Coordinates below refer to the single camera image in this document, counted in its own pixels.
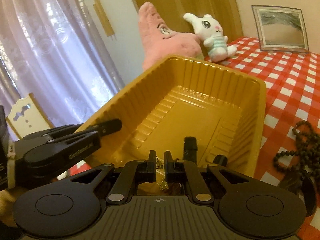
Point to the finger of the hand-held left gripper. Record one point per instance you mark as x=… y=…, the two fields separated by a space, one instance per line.
x=75 y=147
x=110 y=127

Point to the small black round object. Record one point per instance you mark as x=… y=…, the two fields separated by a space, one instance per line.
x=220 y=160

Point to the red white checkered tablecloth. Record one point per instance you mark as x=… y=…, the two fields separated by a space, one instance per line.
x=287 y=85

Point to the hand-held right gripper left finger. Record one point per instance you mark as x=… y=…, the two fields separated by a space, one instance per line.
x=151 y=170

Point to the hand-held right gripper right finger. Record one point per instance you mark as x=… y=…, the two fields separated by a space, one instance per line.
x=170 y=168

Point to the pink starfish plush toy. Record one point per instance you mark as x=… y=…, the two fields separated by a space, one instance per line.
x=160 y=45

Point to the small pearl pendant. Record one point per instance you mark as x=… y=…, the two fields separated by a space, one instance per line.
x=159 y=165

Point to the white rabbit plush toy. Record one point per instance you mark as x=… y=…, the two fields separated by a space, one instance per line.
x=212 y=42

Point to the white yellow chair back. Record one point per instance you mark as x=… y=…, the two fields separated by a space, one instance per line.
x=27 y=120

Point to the white lace curtain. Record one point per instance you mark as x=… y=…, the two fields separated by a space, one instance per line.
x=50 y=55

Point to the yellow plastic tray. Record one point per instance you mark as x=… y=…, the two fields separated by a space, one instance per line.
x=200 y=110

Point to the small wristwatch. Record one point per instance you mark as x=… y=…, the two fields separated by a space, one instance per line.
x=172 y=188

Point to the framed landscape picture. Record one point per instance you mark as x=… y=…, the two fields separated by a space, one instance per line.
x=280 y=30

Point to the black wristband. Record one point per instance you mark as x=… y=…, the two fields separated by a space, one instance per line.
x=292 y=182

